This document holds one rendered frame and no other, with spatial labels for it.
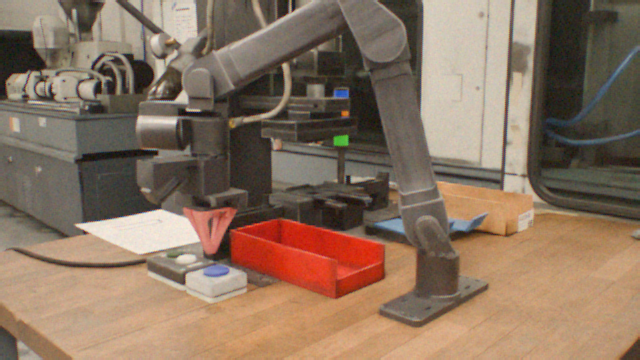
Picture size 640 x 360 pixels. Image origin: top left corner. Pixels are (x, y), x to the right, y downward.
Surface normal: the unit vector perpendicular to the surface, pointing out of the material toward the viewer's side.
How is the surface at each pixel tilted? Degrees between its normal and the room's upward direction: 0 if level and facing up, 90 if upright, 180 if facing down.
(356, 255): 90
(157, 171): 91
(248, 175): 90
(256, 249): 90
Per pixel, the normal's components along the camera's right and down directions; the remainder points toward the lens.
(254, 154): 0.73, 0.12
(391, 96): -0.12, 0.33
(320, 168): -0.72, 0.13
